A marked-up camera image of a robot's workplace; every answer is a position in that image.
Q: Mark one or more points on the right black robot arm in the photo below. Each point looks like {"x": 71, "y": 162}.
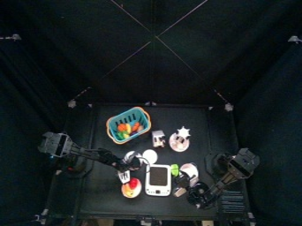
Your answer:
{"x": 239, "y": 166}

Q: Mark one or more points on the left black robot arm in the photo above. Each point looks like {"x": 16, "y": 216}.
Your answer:
{"x": 58, "y": 144}

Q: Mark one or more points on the plain white plate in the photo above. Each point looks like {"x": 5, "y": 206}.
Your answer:
{"x": 149, "y": 155}

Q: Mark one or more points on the red toy tomato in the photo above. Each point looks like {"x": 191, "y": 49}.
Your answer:
{"x": 133, "y": 183}

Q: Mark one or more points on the green plastic toy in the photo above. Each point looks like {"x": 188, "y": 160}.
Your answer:
{"x": 175, "y": 170}

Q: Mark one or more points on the green toy vegetable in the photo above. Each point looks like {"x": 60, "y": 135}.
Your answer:
{"x": 123, "y": 135}

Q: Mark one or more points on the yellow toy fruit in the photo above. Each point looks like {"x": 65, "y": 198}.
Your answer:
{"x": 128, "y": 128}

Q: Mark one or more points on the pink round plate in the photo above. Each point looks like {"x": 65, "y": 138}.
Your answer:
{"x": 179, "y": 144}

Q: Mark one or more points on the orange toy fruit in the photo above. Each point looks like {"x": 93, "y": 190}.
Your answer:
{"x": 135, "y": 126}

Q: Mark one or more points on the teal basket orange rim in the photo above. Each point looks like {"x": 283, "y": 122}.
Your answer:
{"x": 113, "y": 123}

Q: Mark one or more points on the white star-shaped toy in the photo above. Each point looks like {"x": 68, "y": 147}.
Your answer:
{"x": 183, "y": 132}

